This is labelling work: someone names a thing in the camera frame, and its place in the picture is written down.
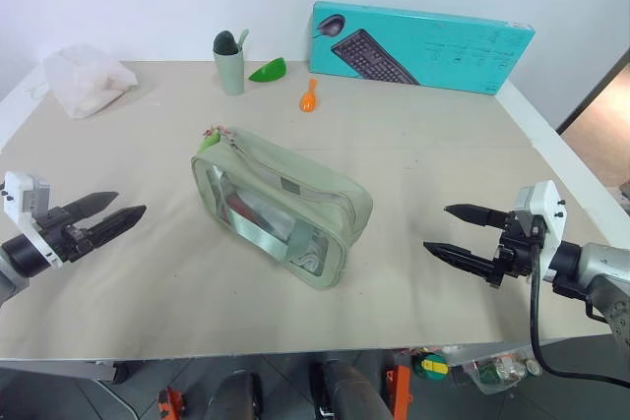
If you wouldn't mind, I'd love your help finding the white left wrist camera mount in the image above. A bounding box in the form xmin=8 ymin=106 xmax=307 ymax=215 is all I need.
xmin=0 ymin=171 xmax=65 ymax=271

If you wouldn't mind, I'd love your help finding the green transparent toiletry bag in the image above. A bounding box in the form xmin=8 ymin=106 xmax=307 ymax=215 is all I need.
xmin=190 ymin=123 xmax=374 ymax=291

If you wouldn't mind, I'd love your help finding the orange stand part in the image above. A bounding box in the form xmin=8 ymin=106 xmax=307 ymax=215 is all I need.
xmin=385 ymin=349 xmax=412 ymax=420
xmin=157 ymin=386 xmax=189 ymax=420

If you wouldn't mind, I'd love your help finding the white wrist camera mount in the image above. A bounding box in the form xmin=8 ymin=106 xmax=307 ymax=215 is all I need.
xmin=511 ymin=179 xmax=567 ymax=283
xmin=0 ymin=171 xmax=65 ymax=271

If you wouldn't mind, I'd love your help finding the clear bag of small items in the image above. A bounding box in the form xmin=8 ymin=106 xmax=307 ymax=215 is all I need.
xmin=451 ymin=344 xmax=543 ymax=395

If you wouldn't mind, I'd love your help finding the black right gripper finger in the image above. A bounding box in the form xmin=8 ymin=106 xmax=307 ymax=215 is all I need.
xmin=422 ymin=241 xmax=497 ymax=278
xmin=443 ymin=203 xmax=512 ymax=231

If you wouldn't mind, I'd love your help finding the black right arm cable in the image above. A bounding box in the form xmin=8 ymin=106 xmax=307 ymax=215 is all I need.
xmin=528 ymin=225 xmax=630 ymax=390

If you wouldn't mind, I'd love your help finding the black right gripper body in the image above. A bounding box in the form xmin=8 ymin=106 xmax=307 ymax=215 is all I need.
xmin=484 ymin=210 xmax=548 ymax=289

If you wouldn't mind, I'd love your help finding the dark rounded shape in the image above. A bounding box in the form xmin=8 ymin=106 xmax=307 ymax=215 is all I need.
xmin=308 ymin=358 xmax=395 ymax=420

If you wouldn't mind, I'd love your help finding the pale green cup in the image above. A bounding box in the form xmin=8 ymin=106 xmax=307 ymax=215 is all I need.
xmin=212 ymin=43 xmax=246 ymax=97

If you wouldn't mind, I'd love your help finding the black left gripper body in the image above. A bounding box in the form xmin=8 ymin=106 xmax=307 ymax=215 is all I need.
xmin=33 ymin=208 xmax=98 ymax=265

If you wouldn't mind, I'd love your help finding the dark green rounded object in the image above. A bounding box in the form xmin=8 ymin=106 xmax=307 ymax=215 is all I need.
xmin=213 ymin=30 xmax=241 ymax=56

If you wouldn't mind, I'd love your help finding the green yellow round object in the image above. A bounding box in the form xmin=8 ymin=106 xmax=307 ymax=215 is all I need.
xmin=411 ymin=351 xmax=450 ymax=383

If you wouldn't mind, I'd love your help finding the teal keyboard box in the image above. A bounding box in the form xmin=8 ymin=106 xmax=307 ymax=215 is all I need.
xmin=308 ymin=0 xmax=536 ymax=96

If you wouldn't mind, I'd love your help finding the white plastic bag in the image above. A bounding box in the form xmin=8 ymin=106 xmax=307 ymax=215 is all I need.
xmin=40 ymin=42 xmax=140 ymax=121

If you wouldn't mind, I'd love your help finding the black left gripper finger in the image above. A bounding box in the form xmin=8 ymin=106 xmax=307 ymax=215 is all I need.
xmin=62 ymin=191 xmax=121 ymax=225
xmin=88 ymin=205 xmax=149 ymax=250

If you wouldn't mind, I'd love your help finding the bright green plastic scoop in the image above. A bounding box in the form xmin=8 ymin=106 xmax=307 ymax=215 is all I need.
xmin=247 ymin=56 xmax=289 ymax=85

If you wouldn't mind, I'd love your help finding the orange plastic spoon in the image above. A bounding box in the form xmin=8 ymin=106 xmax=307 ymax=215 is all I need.
xmin=297 ymin=78 xmax=321 ymax=113

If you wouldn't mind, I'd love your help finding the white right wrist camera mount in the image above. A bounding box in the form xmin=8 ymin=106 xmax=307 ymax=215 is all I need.
xmin=511 ymin=179 xmax=567 ymax=283

